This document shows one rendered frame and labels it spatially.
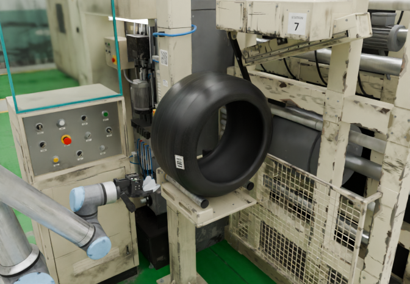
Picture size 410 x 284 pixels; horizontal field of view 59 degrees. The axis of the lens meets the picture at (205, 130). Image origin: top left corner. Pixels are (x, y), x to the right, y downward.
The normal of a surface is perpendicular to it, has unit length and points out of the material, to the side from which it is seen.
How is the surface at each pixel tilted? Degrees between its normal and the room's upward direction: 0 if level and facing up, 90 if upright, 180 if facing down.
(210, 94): 48
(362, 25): 72
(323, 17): 90
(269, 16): 90
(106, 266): 90
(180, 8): 90
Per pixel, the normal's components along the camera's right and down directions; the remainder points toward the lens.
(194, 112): -0.07, -0.16
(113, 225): 0.56, 0.29
